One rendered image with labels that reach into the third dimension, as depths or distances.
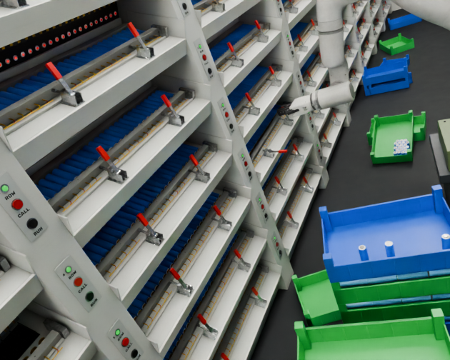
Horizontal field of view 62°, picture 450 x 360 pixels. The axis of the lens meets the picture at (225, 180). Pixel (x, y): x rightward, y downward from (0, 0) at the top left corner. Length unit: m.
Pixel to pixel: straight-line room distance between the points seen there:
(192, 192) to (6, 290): 0.55
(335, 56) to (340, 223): 0.70
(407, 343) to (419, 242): 0.24
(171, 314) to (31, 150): 0.55
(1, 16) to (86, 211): 0.38
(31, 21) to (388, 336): 0.96
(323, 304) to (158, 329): 0.73
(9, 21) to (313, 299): 1.32
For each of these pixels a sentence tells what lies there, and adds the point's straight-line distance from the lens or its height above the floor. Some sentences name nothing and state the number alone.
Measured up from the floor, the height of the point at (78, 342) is 0.68.
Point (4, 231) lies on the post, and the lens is 0.72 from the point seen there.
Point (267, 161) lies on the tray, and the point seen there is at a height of 0.49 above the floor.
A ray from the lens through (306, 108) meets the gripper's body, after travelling 1.65.
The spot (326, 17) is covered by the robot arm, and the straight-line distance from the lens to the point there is 1.51.
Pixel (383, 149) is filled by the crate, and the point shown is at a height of 0.03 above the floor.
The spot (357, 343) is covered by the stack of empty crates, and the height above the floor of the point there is 0.40.
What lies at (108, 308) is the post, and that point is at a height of 0.69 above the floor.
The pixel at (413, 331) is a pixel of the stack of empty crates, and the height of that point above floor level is 0.42.
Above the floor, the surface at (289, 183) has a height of 0.29.
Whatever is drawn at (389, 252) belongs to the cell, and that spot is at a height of 0.53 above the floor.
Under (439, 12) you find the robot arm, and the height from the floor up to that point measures 0.82.
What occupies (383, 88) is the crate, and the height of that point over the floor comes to 0.03.
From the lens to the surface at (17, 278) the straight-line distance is 0.76.
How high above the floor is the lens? 1.19
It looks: 28 degrees down
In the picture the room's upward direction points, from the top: 23 degrees counter-clockwise
